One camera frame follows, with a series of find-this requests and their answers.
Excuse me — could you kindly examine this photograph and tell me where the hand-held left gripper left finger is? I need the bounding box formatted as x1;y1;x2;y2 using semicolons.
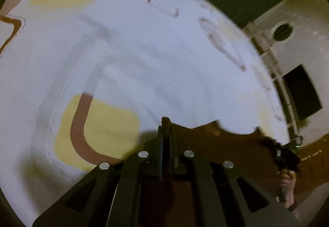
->
32;126;168;227

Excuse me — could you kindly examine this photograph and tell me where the brown checked garment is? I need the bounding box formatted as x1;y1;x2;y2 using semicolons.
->
140;116;286;227

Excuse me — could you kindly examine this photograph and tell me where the white printed bedsheet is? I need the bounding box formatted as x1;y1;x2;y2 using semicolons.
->
0;0;290;227

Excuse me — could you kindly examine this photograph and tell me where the white cabinet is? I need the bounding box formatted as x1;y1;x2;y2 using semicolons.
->
243;0;329;145

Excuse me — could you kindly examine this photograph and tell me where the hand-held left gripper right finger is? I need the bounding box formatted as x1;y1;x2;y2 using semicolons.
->
168;125;301;227

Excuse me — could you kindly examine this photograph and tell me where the person's right hand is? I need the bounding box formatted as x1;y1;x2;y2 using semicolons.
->
276;169;298;211

